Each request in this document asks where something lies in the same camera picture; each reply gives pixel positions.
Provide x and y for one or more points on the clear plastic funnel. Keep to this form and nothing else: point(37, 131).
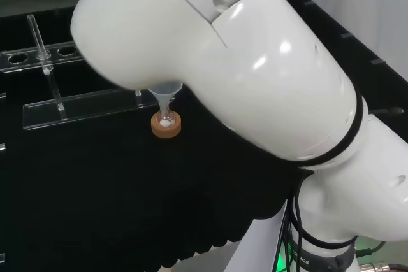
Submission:
point(166, 93)

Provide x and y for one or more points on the clear funnel stand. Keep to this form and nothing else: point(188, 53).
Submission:
point(79, 109)

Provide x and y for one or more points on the small round-bottom glass flask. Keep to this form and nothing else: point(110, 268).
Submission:
point(165, 122)

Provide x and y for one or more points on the black bench cloth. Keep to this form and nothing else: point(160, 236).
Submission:
point(95, 189)

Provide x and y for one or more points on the clear cloth clip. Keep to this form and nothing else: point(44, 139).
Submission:
point(1, 256)
point(1, 146)
point(346, 35)
point(376, 61)
point(311, 3)

